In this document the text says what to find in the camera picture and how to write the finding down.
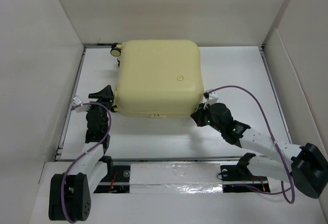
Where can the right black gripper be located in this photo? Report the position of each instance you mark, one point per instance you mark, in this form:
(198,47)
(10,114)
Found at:
(197,115)

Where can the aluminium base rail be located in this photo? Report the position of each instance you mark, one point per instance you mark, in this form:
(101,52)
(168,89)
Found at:
(180,177)

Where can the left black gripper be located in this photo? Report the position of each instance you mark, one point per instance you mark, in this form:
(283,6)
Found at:
(105,97)

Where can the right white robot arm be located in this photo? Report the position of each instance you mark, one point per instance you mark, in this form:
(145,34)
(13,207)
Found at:
(304,165)

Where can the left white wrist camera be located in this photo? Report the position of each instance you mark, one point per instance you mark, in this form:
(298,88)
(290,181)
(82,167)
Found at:
(77,105)

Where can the yellow hard-shell suitcase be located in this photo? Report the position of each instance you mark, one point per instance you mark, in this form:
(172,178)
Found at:
(158,78)

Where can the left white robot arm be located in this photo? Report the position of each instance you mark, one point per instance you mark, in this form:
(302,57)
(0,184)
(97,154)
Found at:
(70,192)

